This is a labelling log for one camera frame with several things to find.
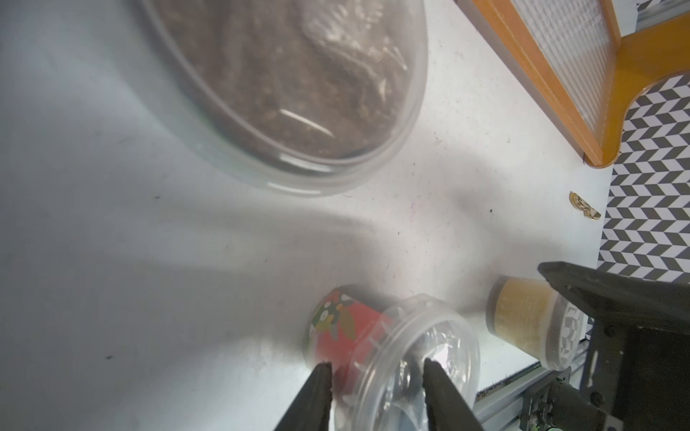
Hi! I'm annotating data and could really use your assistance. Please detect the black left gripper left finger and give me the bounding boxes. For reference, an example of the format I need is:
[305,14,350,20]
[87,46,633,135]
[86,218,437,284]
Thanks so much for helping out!
[275,362,332,431]

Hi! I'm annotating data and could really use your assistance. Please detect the golden patterned knife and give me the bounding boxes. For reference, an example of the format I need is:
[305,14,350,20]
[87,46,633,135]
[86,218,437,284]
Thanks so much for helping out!
[569,191,601,221]

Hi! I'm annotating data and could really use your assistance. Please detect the green seed container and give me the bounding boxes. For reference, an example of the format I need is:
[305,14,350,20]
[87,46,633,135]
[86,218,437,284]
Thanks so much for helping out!
[127,1,429,197]

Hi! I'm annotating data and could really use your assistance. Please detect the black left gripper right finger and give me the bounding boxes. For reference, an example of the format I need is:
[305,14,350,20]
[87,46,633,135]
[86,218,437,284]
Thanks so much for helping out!
[423,358,483,431]

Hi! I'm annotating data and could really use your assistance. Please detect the metal base rail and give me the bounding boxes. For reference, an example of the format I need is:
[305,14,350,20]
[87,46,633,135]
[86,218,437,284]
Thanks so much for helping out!
[474,339,589,431]

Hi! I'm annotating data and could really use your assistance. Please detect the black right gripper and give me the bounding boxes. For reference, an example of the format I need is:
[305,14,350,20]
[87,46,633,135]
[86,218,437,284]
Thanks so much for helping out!
[520,261,689,430]

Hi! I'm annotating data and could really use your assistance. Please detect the orange three-tier wooden shelf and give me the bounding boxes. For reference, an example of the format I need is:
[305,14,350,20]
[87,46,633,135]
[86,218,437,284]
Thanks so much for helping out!
[457,1,689,169]

